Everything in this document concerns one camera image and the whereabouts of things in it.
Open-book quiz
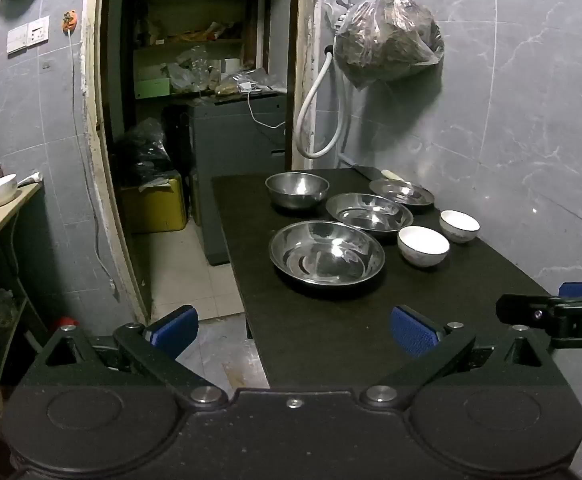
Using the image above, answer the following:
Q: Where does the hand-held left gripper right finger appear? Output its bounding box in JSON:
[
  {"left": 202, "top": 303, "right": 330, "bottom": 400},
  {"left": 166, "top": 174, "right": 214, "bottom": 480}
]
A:
[{"left": 361, "top": 305, "right": 564, "bottom": 408}]

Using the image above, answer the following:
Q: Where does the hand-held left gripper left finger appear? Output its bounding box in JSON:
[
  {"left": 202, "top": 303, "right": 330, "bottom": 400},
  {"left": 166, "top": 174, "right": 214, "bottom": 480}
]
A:
[{"left": 24, "top": 305, "right": 230, "bottom": 408}]

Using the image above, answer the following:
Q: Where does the small white ceramic bowl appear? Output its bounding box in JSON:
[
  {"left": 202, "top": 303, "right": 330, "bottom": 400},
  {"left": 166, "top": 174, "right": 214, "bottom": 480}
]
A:
[{"left": 439, "top": 209, "right": 481, "bottom": 244}]

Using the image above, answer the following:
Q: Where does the large steel plate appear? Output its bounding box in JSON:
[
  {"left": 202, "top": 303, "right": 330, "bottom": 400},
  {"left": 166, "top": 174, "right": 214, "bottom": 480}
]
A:
[{"left": 269, "top": 220, "right": 386, "bottom": 286}]

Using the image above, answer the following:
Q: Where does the medium steel plate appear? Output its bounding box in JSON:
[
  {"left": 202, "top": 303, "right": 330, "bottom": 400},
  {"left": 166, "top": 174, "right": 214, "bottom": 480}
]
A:
[{"left": 325, "top": 192, "right": 415, "bottom": 233}]

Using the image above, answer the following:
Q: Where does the small steel plate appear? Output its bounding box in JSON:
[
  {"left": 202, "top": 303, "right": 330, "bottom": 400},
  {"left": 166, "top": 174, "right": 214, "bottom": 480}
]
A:
[{"left": 369, "top": 178, "right": 436, "bottom": 208}]

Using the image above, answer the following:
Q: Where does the deep steel bowl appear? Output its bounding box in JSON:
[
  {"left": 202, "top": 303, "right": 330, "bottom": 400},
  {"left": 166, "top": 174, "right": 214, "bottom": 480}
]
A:
[{"left": 265, "top": 171, "right": 331, "bottom": 211}]

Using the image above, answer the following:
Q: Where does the yellow crate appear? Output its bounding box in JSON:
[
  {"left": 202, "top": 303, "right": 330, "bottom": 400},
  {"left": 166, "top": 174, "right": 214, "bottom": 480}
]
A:
[{"left": 120, "top": 172, "right": 188, "bottom": 233}]

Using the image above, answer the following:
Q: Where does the kitchen knife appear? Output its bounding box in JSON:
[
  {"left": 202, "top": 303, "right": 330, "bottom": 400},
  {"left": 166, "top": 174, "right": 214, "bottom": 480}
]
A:
[{"left": 353, "top": 166, "right": 409, "bottom": 183}]

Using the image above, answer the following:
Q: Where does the grey cabinet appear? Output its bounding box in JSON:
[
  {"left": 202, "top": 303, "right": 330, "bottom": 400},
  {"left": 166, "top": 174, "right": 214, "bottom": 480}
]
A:
[{"left": 187, "top": 95, "right": 288, "bottom": 267}]

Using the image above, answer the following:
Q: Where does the black plastic bag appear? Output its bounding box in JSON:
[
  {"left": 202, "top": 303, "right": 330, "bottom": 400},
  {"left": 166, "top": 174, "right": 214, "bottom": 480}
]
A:
[{"left": 114, "top": 117, "right": 174, "bottom": 188}]

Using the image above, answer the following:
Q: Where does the wooden counter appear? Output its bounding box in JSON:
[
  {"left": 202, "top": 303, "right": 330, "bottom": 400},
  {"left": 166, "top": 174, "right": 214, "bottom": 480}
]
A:
[{"left": 0, "top": 182, "right": 42, "bottom": 261}]

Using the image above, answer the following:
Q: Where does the white rice bowl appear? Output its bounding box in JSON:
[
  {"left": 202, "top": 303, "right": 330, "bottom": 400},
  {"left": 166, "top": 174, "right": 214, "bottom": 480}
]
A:
[{"left": 0, "top": 174, "right": 18, "bottom": 207}]

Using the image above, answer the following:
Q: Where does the hanging clear plastic bag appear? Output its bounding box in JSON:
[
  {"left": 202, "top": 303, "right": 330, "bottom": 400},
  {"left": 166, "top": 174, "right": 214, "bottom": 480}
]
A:
[{"left": 333, "top": 0, "right": 445, "bottom": 92}]

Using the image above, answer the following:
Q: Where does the cluttered wooden shelf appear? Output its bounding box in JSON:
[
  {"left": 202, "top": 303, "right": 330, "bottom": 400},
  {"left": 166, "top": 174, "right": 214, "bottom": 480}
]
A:
[{"left": 131, "top": 0, "right": 292, "bottom": 98}]

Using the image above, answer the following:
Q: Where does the white charging cable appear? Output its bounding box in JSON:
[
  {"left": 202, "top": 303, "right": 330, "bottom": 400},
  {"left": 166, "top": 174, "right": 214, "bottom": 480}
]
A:
[{"left": 243, "top": 87, "right": 287, "bottom": 131}]

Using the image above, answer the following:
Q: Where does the white hose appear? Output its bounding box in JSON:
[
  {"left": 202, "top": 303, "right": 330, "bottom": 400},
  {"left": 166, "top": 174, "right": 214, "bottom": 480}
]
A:
[{"left": 293, "top": 45, "right": 352, "bottom": 158}]

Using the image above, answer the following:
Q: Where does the worn door frame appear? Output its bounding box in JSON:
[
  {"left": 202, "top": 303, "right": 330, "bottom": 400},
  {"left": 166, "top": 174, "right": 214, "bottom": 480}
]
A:
[{"left": 80, "top": 0, "right": 152, "bottom": 326}]

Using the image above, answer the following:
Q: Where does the thin wall cable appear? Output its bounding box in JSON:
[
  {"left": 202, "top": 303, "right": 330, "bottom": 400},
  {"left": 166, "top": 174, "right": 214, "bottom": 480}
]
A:
[{"left": 68, "top": 30, "right": 121, "bottom": 303}]

